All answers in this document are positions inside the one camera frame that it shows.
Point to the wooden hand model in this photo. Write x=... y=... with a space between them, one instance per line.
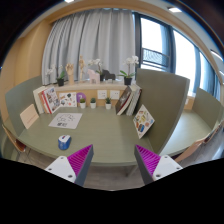
x=70 y=71

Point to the wooden chair right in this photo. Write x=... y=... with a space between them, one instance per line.
x=190 y=150

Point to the picture books left stack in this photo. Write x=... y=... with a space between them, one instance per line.
x=46 y=100

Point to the wooden chair left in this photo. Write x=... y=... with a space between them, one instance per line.
x=21 y=149

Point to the white leaning books stack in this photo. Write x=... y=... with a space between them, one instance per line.
x=137 y=91

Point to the white patterned mouse pad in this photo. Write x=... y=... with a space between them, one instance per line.
x=66 y=120

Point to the small potted plant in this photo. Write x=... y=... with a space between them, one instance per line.
x=108 y=103
x=83 y=103
x=93 y=103

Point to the white illustrated card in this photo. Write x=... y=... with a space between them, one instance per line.
x=68 y=99

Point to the small potted plant middle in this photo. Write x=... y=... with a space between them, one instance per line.
x=93 y=103

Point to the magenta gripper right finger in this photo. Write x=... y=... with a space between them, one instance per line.
x=152 y=166

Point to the purple round object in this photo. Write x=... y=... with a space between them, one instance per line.
x=79 y=96

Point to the green desk divider panel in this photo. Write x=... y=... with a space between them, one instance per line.
x=164 y=95

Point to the beige card left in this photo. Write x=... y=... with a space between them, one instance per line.
x=29 y=116

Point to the grey curtain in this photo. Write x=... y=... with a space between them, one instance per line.
x=107 y=34

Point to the dark leaning book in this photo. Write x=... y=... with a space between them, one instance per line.
x=124 y=101

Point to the white orchid black pot left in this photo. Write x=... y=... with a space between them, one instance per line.
x=56 y=74

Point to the green left divider panel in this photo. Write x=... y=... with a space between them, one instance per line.
x=19 y=98

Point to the small potted plant left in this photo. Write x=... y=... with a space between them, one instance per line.
x=83 y=103

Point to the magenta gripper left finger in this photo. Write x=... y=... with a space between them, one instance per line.
x=73 y=168

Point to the white orchid black pot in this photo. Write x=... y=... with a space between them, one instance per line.
x=56 y=74
x=99 y=64
x=127 y=75

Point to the pink animal figurine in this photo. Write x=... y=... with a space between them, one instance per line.
x=93 y=76

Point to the wooden chair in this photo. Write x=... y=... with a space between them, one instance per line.
x=190 y=150
x=21 y=149

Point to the wooden mannequin figure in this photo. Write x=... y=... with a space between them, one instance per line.
x=81 y=65

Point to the small potted plant right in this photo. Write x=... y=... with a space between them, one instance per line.
x=108 y=103

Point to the colourful picture book right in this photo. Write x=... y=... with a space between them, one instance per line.
x=143 y=120

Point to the dark animal figurine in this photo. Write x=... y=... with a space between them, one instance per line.
x=106 y=75

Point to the white orchid black pot right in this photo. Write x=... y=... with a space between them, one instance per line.
x=127 y=75

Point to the white orchid black pot centre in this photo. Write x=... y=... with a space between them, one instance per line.
x=99 y=64

